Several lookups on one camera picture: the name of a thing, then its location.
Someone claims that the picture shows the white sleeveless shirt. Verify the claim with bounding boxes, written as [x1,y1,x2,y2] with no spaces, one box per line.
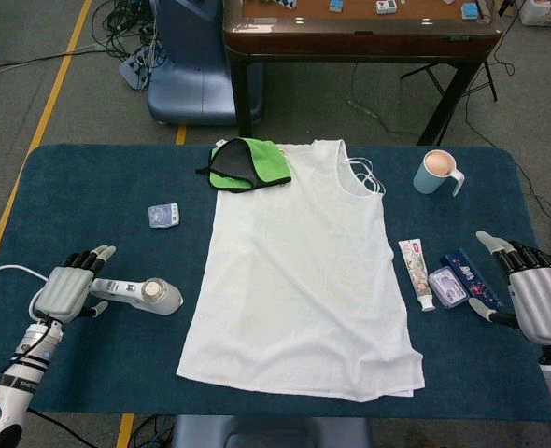
[176,138,426,406]

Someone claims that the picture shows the long black floor cable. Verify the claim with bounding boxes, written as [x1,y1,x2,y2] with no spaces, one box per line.
[0,40,127,79]

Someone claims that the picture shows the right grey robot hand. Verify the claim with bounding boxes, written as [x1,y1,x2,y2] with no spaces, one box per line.
[469,230,551,346]

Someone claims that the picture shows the clear plastic card box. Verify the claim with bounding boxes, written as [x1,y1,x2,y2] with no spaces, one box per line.
[427,266,471,309]

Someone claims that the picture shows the blue floor power strip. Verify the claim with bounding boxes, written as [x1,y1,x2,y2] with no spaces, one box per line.
[119,46,159,90]

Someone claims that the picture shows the dark blue patterned box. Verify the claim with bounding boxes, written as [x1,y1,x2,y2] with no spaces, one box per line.
[439,248,505,312]

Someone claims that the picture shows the small blue tissue pack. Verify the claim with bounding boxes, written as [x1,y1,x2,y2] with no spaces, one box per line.
[147,202,181,231]

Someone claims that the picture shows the dark blue table mat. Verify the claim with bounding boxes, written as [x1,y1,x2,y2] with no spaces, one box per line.
[0,143,551,424]

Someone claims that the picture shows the floral toothpaste tube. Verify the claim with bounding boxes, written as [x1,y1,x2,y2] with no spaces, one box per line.
[398,238,437,313]

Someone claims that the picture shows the white handheld steamer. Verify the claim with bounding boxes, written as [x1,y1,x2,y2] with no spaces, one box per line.
[91,276,185,317]

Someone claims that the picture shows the green and black cloth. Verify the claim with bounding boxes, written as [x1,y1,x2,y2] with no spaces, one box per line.
[194,137,294,193]

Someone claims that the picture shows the white storage box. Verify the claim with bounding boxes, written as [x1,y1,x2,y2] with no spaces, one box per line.
[517,0,551,25]

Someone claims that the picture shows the tangled floor cables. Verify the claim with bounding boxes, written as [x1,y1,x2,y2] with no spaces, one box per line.
[88,0,164,62]

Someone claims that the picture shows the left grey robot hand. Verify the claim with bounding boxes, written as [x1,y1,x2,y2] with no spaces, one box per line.
[32,245,117,324]

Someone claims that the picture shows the brown mahjong table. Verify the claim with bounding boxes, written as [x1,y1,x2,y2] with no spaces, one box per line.
[222,0,504,147]

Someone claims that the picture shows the light blue mug white handle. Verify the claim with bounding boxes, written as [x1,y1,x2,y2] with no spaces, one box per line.
[413,149,467,197]

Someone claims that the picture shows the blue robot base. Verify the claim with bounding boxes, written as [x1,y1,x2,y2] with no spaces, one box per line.
[147,0,265,127]

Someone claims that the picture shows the thin white cable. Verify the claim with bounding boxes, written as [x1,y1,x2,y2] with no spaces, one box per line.
[0,264,52,319]

